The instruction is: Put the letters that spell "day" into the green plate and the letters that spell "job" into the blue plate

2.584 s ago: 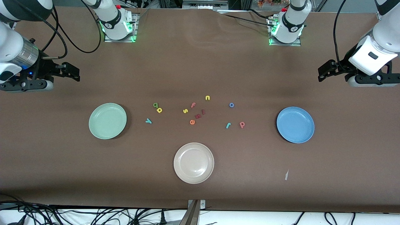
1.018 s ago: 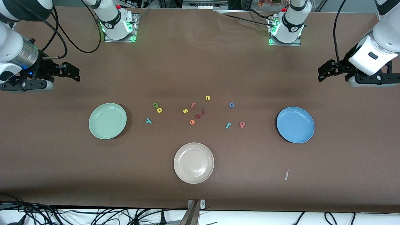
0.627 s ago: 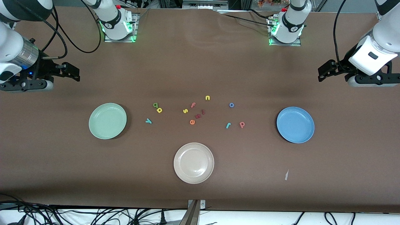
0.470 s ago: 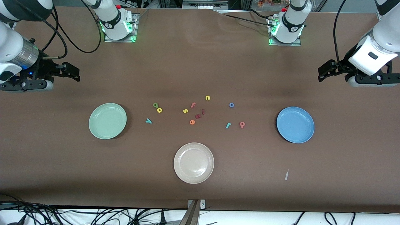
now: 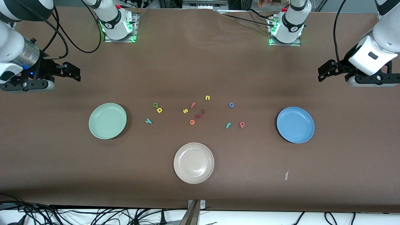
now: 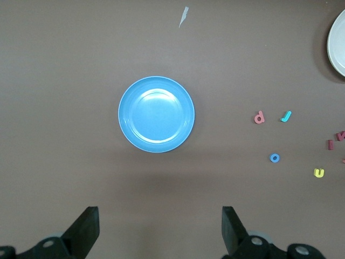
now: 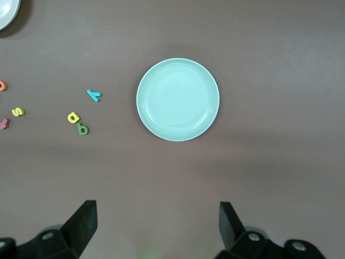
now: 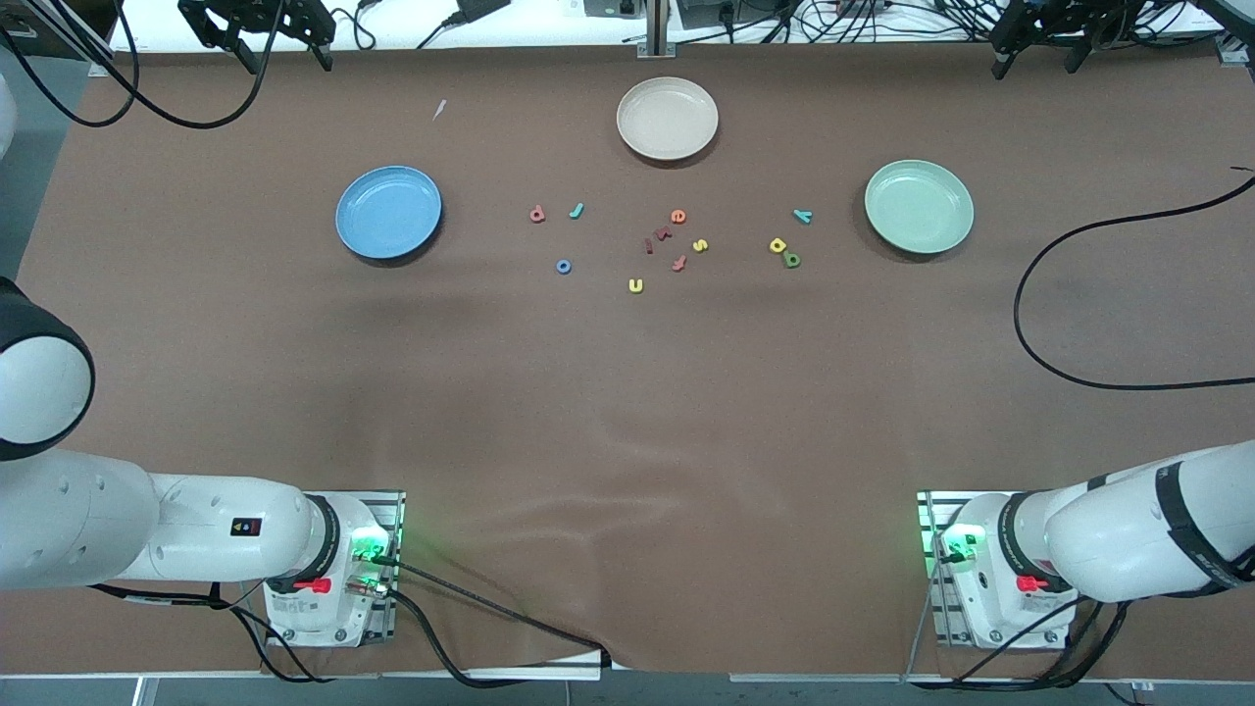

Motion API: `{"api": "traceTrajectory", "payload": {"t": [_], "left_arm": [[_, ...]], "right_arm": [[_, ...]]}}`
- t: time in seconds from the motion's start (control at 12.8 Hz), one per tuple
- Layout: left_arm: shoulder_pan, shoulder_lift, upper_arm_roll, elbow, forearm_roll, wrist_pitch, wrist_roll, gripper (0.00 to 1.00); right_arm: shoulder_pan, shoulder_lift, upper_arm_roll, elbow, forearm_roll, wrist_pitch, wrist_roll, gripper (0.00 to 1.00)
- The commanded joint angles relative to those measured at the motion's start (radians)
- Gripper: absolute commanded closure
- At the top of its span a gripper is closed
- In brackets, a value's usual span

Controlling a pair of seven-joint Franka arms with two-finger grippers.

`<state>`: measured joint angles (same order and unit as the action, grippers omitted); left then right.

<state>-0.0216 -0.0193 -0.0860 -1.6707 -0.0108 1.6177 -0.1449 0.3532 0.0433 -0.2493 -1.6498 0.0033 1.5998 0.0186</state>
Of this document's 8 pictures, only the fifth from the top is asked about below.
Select blue round plate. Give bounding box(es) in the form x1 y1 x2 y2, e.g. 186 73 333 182
276 107 315 144

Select light green round plate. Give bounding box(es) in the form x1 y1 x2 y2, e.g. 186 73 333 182
88 103 127 140

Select orange artificial flowers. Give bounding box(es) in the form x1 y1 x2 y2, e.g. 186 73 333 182
258 0 282 8

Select brown table cover mat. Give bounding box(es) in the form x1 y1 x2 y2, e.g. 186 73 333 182
0 6 400 213

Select beige round plate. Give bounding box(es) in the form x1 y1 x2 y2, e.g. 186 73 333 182
173 142 215 184

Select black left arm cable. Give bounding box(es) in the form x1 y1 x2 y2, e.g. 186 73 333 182
332 0 349 71

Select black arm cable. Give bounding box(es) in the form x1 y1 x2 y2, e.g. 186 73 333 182
41 0 103 60
332 0 349 71

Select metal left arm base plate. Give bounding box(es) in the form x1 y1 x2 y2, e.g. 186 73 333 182
268 16 302 47

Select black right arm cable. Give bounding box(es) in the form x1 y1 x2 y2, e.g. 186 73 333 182
41 0 103 60

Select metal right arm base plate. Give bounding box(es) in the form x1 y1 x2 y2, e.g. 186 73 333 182
104 12 138 43

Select thin black table cable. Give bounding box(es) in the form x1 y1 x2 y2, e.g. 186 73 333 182
216 9 275 28

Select dark metal frame rig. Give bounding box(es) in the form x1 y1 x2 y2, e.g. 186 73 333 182
158 0 253 10

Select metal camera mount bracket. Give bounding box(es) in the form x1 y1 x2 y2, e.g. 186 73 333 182
180 199 206 225

